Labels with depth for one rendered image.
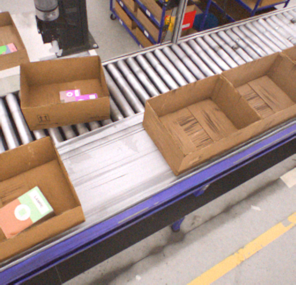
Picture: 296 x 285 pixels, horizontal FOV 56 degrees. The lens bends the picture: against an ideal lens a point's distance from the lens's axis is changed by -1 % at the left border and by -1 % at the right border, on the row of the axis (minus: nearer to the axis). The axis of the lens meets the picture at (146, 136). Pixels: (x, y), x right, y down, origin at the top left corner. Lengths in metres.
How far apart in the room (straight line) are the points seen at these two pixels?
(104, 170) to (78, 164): 0.11
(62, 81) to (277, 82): 1.15
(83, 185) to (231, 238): 1.27
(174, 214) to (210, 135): 0.41
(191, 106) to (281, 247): 1.28
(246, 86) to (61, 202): 1.07
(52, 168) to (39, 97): 0.52
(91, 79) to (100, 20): 1.83
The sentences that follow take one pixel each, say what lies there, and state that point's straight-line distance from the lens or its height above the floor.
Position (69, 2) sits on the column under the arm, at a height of 1.06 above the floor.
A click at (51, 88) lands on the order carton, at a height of 0.76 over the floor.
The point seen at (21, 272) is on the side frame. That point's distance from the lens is 1.05.
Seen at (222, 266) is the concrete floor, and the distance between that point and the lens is 2.04.
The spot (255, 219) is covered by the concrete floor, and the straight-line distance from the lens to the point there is 2.22.
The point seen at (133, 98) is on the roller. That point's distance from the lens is 1.54.
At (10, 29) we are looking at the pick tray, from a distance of 2.04.
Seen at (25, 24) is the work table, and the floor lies 0.75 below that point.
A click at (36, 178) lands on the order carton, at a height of 0.89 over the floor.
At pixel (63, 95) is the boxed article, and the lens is 1.50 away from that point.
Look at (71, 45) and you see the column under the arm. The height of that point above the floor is 0.78.
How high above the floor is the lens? 1.91
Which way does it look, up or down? 56 degrees down
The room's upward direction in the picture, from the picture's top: 10 degrees clockwise
